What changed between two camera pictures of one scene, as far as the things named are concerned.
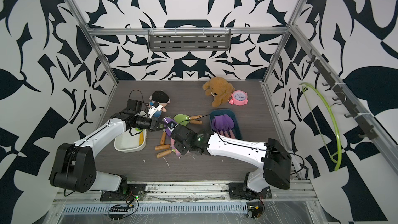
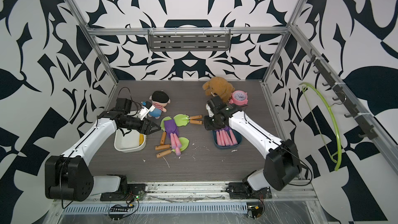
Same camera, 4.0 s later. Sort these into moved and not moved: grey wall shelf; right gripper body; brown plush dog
Moved: right gripper body
Not moved: brown plush dog; grey wall shelf
